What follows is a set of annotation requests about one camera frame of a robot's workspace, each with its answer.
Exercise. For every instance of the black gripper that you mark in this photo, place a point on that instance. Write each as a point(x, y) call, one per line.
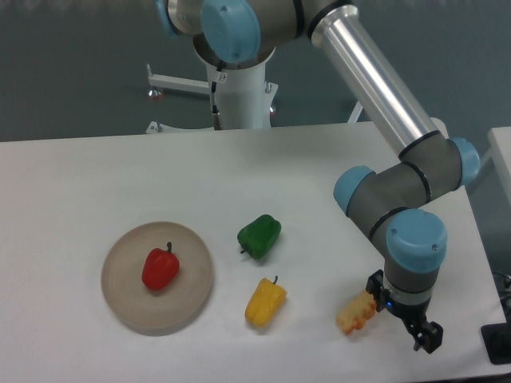
point(412, 308)

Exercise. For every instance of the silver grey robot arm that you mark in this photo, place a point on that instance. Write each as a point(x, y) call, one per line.
point(236, 38)

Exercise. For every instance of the yellow bell pepper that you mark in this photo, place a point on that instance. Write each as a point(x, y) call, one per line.
point(265, 303)

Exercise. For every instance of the green bell pepper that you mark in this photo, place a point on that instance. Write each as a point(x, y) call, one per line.
point(259, 236)

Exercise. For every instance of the red bell pepper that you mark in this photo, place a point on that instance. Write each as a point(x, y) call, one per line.
point(160, 268)

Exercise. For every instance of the beige round plate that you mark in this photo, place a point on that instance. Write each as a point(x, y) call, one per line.
point(157, 312)

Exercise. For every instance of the yellow orange toy food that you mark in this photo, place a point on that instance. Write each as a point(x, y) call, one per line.
point(356, 313)

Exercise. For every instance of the black box at table edge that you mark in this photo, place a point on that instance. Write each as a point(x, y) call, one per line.
point(496, 338)

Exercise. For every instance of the white side table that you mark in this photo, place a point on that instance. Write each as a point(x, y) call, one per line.
point(500, 144)

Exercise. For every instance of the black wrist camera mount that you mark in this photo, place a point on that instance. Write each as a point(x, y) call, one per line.
point(376, 289)

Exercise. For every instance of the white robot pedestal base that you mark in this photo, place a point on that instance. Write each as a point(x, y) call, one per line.
point(239, 98)

